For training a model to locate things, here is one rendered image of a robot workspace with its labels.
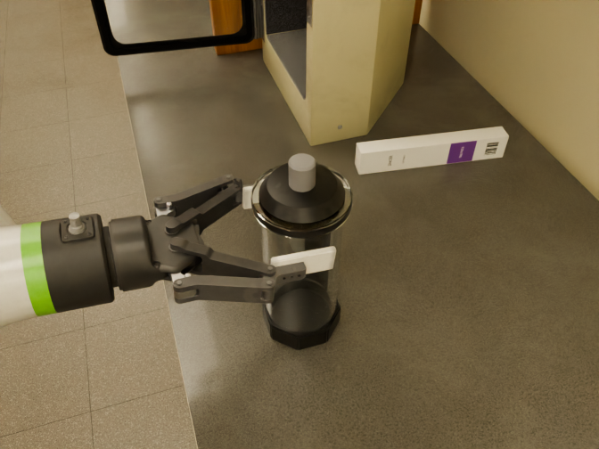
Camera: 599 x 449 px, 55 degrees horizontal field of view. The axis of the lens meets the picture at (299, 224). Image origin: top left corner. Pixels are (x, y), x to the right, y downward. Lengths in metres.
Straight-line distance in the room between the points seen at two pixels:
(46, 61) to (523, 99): 2.73
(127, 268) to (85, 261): 0.04
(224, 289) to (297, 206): 0.11
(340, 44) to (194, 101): 0.36
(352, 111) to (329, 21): 0.18
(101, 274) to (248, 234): 0.36
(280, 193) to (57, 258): 0.22
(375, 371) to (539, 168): 0.51
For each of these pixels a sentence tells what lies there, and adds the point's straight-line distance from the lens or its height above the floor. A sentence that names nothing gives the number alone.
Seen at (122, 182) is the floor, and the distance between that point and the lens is 2.51.
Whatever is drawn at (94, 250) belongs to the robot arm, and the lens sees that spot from 0.57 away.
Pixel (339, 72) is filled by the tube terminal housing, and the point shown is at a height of 1.08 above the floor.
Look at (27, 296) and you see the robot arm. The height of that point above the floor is 1.16.
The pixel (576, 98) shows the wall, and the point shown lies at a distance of 1.10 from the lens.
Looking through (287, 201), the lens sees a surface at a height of 1.18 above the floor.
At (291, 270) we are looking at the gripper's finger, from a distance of 0.59.
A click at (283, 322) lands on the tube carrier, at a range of 0.72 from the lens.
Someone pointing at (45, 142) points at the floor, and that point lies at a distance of 2.85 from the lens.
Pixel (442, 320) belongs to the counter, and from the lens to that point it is 0.80.
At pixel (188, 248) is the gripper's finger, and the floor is 1.15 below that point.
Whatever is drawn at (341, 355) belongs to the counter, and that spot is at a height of 0.94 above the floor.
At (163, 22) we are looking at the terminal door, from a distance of 1.23.
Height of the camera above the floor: 1.58
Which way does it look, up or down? 45 degrees down
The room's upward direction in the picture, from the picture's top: straight up
